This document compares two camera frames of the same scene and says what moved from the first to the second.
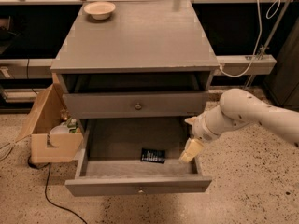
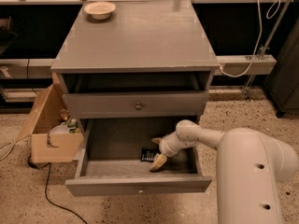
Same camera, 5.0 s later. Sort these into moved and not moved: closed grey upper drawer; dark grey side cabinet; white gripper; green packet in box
Moved: white gripper
Not moved: green packet in box; dark grey side cabinet; closed grey upper drawer
